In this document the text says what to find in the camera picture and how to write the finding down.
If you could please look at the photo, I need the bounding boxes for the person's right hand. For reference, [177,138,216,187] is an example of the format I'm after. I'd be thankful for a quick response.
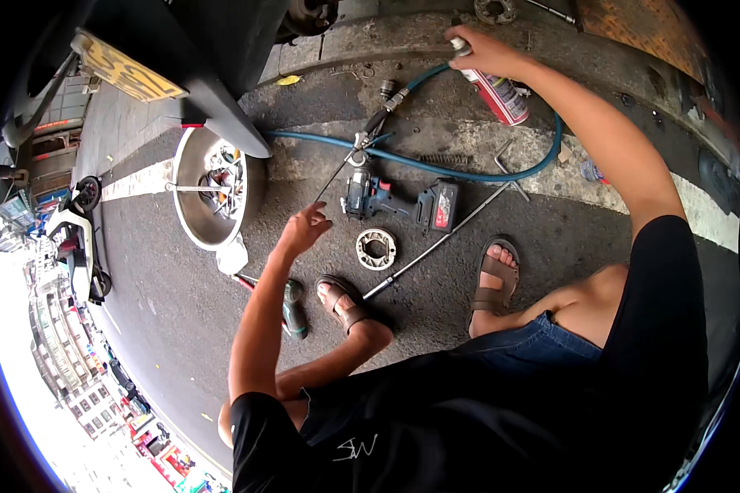
[446,25,532,81]

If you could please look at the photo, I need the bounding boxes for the person's left hand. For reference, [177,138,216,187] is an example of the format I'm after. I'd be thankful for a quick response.
[277,201,334,257]

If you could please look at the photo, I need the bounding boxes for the red white spray can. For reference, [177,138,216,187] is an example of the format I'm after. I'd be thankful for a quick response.
[450,37,530,127]

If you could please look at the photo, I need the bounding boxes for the round metal hub part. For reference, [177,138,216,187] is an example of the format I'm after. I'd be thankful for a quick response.
[473,0,518,26]

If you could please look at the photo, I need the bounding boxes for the metal rod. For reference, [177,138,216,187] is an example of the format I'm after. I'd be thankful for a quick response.
[523,0,578,26]

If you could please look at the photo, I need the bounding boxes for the black air blow gun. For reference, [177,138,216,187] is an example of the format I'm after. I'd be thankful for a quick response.
[313,86,412,204]

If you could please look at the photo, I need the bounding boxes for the orange checker plate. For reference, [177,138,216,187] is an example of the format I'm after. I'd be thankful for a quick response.
[576,0,711,85]

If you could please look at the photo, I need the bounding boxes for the grey round brake shoes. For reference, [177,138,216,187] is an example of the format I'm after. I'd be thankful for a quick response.
[355,228,398,272]

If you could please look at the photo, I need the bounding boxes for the black scooter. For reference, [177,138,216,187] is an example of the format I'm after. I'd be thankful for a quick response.
[0,0,341,161]

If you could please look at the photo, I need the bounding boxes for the person's legs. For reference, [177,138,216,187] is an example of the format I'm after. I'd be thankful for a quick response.
[217,235,631,448]

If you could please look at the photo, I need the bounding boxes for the heap of tools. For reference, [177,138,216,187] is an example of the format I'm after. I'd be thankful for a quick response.
[197,147,247,217]

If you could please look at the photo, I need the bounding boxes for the black rubber tyre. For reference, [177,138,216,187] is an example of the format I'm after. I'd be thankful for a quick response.
[696,147,740,304]

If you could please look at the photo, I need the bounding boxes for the white cloth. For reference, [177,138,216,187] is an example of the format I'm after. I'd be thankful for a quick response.
[215,233,249,276]

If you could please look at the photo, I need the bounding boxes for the green power tool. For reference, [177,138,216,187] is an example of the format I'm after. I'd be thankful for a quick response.
[281,280,310,341]

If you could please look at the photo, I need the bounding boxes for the steel bowl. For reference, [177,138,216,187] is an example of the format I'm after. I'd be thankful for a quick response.
[172,126,268,251]

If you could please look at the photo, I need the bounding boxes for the yellow licence plate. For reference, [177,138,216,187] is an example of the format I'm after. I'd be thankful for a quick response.
[70,28,190,103]

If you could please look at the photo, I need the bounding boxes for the person's body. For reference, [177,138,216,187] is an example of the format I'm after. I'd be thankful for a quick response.
[229,142,710,493]

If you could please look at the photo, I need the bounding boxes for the white parked scooter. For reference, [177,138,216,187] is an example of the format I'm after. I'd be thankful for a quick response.
[44,175,113,306]

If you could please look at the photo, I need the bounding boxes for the row of street shops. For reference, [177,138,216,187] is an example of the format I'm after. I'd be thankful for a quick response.
[0,185,233,493]

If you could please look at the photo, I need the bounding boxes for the blue air hose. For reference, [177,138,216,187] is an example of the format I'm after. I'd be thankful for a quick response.
[265,62,562,183]

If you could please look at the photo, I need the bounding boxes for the blue cordless impact wrench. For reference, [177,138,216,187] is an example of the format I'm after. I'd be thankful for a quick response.
[340,169,461,234]

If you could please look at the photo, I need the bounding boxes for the long metal T-handle wrench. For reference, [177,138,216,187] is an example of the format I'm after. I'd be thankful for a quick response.
[363,138,531,302]

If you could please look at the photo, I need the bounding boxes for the red handled tool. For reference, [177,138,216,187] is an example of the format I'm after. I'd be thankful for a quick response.
[232,274,286,327]

